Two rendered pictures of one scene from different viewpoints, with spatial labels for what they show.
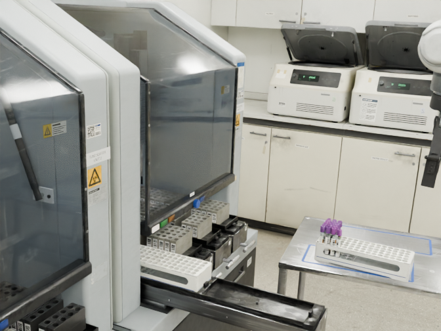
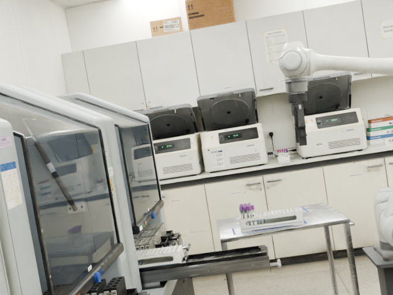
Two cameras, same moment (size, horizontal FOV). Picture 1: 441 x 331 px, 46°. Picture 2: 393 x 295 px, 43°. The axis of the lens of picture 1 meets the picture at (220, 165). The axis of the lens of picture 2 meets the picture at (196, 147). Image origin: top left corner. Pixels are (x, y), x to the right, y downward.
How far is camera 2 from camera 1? 83 cm
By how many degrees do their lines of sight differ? 22
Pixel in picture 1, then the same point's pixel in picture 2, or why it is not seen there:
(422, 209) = not seen: hidden behind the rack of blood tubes
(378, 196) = not seen: hidden behind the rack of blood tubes
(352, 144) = (213, 188)
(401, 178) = (256, 203)
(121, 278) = (131, 264)
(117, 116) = (111, 147)
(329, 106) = (188, 163)
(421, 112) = (255, 151)
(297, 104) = (163, 168)
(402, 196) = not seen: hidden behind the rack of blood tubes
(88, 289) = (121, 266)
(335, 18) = (172, 100)
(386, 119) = (232, 163)
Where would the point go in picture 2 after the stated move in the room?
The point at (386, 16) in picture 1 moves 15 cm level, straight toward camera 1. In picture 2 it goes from (209, 91) to (210, 90)
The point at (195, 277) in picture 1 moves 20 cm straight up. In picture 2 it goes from (178, 252) to (170, 203)
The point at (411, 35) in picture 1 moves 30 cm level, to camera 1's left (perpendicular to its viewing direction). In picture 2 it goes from (230, 100) to (199, 105)
